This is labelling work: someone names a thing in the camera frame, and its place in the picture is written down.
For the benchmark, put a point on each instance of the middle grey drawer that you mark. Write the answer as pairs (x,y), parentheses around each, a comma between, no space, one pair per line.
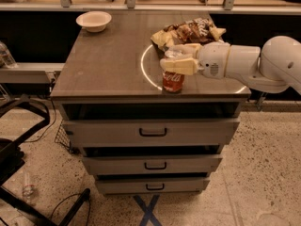
(133,165)

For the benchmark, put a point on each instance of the red coke can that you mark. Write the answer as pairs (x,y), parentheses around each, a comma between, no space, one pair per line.
(172,82)

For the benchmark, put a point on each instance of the top grey drawer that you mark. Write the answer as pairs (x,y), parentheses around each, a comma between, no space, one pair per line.
(150,133)

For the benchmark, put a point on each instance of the clear plastic bottle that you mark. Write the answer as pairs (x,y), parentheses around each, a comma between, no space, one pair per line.
(6,58)

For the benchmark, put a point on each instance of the black wire basket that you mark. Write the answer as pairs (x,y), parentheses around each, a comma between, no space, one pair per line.
(62,139)

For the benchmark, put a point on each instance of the black chair frame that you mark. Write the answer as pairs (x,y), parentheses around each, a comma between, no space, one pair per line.
(11,159)

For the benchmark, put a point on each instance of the white paper bowl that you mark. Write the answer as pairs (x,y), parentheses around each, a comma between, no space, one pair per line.
(94,21)

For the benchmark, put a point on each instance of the brown chip bag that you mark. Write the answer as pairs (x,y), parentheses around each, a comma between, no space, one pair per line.
(199,30)

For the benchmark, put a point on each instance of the grey drawer cabinet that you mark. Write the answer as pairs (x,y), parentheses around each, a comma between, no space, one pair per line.
(115,75)

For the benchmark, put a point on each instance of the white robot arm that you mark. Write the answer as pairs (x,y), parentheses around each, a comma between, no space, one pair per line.
(272,68)

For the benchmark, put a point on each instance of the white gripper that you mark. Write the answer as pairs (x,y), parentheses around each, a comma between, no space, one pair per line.
(213,58)

